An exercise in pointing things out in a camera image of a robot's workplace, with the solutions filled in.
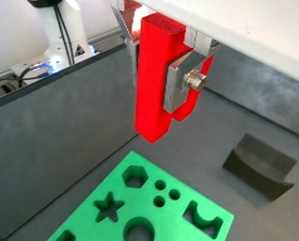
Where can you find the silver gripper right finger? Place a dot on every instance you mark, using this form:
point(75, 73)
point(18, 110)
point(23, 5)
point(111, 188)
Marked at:
point(185, 71)

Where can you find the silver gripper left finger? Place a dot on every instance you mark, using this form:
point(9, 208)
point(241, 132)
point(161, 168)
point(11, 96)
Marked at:
point(125, 10)

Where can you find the red double-square block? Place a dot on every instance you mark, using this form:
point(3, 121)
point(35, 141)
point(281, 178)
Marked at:
point(161, 46)

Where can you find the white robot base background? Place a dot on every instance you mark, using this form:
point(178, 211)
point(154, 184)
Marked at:
point(69, 47)

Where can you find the green shape-sorting board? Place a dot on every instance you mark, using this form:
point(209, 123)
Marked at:
point(142, 196)

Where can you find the black curved holder stand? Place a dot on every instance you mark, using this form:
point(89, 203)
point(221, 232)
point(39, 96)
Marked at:
point(261, 166)

